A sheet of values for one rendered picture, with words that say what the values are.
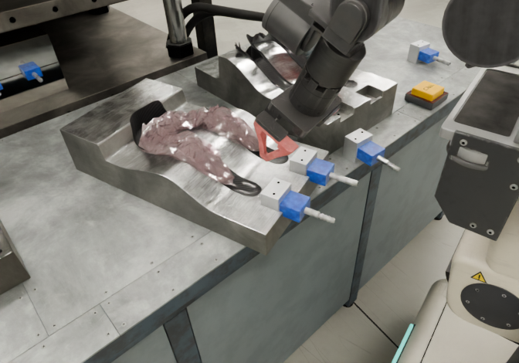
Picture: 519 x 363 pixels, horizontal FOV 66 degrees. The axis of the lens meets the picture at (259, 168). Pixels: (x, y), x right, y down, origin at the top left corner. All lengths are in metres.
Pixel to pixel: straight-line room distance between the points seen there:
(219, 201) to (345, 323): 0.95
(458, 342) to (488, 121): 0.78
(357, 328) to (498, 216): 0.99
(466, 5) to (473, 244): 0.49
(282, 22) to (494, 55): 0.24
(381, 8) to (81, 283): 0.61
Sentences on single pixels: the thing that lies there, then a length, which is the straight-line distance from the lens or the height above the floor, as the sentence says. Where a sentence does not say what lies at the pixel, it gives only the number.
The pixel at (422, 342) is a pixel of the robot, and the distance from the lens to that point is 1.28.
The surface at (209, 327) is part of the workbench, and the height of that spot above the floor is 0.55.
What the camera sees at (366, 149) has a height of 0.84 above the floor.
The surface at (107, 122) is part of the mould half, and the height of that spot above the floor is 0.91.
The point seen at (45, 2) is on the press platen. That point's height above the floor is 1.04.
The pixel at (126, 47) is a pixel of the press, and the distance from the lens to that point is 1.63.
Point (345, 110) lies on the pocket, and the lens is 0.95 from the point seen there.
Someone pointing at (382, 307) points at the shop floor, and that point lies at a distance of 1.64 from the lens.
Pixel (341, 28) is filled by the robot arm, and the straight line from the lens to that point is 0.45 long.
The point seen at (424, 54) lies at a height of 0.84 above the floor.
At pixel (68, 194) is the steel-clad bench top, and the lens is 0.94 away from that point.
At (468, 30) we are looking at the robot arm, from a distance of 0.40.
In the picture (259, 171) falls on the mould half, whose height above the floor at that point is 0.86.
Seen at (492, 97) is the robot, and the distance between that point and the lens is 0.72.
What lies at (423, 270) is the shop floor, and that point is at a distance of 1.78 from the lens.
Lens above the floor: 1.36
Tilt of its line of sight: 39 degrees down
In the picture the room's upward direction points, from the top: 3 degrees counter-clockwise
